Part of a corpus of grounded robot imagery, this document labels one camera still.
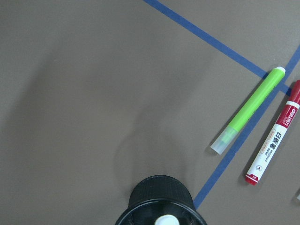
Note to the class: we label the green highlighter pen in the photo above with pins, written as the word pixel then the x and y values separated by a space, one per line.
pixel 242 117

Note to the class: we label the yellow highlighter pen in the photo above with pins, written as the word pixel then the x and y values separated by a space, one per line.
pixel 167 220

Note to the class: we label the red whiteboard marker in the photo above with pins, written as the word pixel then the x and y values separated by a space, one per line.
pixel 275 137

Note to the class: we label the black mesh pen holder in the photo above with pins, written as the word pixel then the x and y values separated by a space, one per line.
pixel 160 195

